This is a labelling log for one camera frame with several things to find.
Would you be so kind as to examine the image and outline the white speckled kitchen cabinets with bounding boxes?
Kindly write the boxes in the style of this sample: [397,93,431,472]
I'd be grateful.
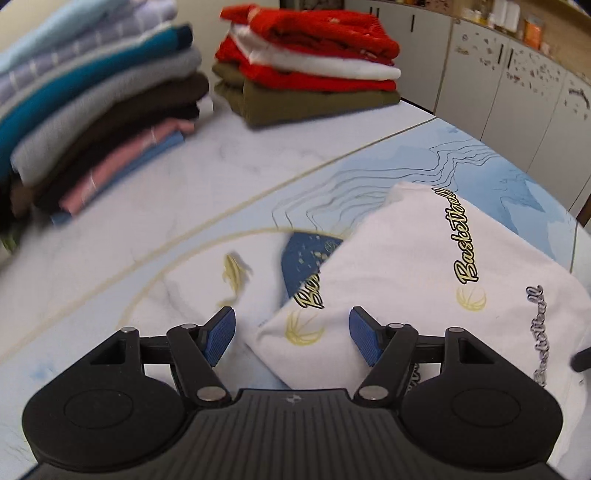
[342,0,591,219]

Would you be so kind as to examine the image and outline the red knit sweater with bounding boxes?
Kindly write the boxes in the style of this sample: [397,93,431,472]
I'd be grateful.
[220,4,400,65]

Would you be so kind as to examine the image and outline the white bottle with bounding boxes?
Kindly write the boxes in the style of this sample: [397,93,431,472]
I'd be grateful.
[501,0,521,32]

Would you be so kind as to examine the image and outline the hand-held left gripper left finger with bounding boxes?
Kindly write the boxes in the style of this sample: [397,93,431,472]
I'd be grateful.
[90,306,237,408]

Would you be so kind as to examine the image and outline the red folded garment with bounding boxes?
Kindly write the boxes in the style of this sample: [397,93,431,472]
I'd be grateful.
[213,39,398,94]

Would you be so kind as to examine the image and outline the olive folded garment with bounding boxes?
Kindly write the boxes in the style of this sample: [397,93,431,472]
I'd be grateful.
[211,62,402,128]

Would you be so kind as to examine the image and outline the white lettered print t-shirt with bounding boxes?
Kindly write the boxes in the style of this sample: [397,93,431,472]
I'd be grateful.
[242,181,591,468]

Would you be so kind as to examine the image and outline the stack of mixed folded clothes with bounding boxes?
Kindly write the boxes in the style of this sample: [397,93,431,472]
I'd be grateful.
[0,0,214,228]

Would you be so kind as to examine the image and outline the white folded garment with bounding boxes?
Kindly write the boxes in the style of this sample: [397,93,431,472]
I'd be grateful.
[230,25,402,81]

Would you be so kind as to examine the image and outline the orange jar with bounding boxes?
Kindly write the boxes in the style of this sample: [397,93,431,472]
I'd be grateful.
[523,14,549,48]

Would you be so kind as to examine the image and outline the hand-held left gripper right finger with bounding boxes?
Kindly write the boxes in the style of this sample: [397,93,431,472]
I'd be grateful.
[349,305,492,408]

